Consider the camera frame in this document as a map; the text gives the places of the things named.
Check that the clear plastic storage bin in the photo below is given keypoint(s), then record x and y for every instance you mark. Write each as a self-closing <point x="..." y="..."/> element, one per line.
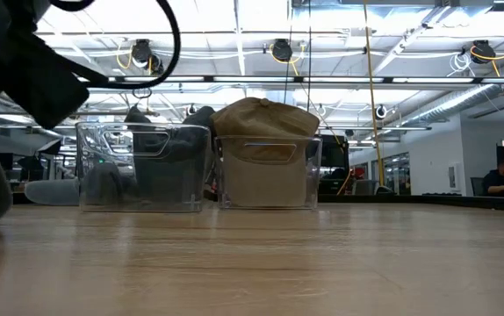
<point x="315" y="175"/>
<point x="85" y="167"/>

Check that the small black ceiling reel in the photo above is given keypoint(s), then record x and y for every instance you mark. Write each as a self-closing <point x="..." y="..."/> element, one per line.
<point x="190" y="109"/>
<point x="380" y="112"/>

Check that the black desk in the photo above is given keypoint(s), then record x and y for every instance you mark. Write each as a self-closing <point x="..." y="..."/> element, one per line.
<point x="410" y="199"/>

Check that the person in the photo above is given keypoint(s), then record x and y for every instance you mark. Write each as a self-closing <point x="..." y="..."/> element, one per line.
<point x="500" y="180"/>

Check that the black aluminium rig frame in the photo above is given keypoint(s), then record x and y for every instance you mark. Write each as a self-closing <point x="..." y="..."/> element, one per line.
<point x="252" y="79"/>

